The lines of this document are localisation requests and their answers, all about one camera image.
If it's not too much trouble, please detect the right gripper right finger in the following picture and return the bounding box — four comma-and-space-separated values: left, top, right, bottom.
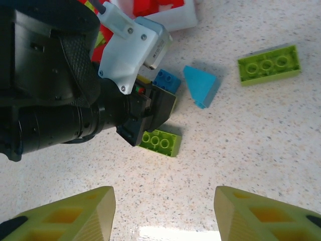
214, 185, 321, 241

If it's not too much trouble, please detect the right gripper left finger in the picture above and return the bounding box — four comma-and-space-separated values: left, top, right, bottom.
0, 185, 116, 241

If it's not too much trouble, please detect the small green lego brick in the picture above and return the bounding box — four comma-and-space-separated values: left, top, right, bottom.
95, 31, 106, 48

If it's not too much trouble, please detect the red lego brick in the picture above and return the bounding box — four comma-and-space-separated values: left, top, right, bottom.
132, 0, 158, 18
156, 0, 186, 9

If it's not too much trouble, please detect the blue lego brick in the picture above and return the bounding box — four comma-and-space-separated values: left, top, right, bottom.
152, 69, 182, 95

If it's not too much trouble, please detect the blue wedge lego piece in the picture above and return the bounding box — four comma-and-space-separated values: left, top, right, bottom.
183, 65, 221, 110

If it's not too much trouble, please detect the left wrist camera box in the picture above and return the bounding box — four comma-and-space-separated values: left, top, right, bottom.
97, 1, 174, 95

